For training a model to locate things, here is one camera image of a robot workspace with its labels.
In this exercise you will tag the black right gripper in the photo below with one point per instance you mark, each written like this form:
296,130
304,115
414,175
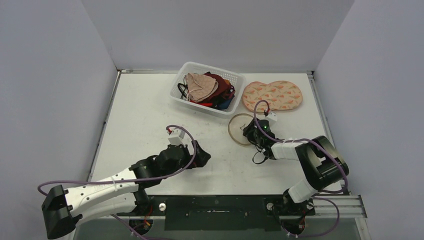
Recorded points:
250,133

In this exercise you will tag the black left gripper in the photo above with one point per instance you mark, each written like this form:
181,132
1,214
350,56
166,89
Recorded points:
201,157

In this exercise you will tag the white round mesh laundry bag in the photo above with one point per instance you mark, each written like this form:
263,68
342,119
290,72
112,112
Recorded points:
236,126

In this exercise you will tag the dark red garment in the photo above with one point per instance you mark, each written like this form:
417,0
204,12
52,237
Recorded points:
223,91

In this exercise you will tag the beige lace bra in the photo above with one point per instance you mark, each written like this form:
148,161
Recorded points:
200,86

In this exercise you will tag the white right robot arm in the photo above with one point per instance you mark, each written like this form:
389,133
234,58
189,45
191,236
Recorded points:
320,161

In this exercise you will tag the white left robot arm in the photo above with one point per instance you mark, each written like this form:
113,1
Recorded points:
64,209

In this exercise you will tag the navy blue bra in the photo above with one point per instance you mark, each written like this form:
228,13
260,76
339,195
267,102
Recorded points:
224,105

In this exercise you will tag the black and white bra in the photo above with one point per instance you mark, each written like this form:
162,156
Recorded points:
183,89

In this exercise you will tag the white plastic basket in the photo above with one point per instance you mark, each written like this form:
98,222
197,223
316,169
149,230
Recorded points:
237,80

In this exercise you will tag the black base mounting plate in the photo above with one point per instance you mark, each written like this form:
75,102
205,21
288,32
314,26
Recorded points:
222,212

